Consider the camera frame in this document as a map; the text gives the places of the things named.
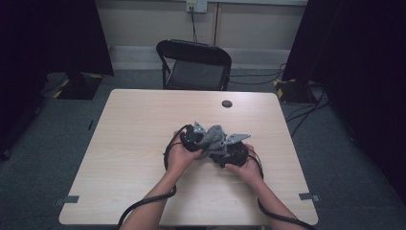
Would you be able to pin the white wall socket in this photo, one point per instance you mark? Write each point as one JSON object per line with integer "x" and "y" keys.
{"x": 199, "y": 5}

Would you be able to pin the person's right hand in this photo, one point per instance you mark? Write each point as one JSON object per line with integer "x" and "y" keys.
{"x": 250, "y": 171}

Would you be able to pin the grey tape strip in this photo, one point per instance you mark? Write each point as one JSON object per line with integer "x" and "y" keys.
{"x": 308, "y": 196}
{"x": 68, "y": 199}

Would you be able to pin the black stand base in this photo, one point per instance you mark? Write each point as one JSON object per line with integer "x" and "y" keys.
{"x": 295, "y": 92}
{"x": 79, "y": 87}

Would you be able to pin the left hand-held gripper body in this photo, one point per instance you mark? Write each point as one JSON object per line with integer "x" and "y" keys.
{"x": 191, "y": 139}

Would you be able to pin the round table grommet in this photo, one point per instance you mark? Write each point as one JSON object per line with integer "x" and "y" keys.
{"x": 227, "y": 103}

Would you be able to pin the black folding chair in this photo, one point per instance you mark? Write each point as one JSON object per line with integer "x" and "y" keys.
{"x": 196, "y": 75}

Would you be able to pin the black curtain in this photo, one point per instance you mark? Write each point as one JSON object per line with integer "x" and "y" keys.
{"x": 357, "y": 64}
{"x": 48, "y": 38}

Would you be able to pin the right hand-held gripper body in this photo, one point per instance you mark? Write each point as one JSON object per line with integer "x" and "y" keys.
{"x": 234, "y": 155}

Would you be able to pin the grey towel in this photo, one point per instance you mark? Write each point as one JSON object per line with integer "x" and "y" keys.
{"x": 215, "y": 135}

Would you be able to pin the person's left hand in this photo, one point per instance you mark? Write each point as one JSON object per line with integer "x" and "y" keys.
{"x": 178, "y": 159}

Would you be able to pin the black floor tape mark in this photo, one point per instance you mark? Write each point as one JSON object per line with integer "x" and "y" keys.
{"x": 90, "y": 125}

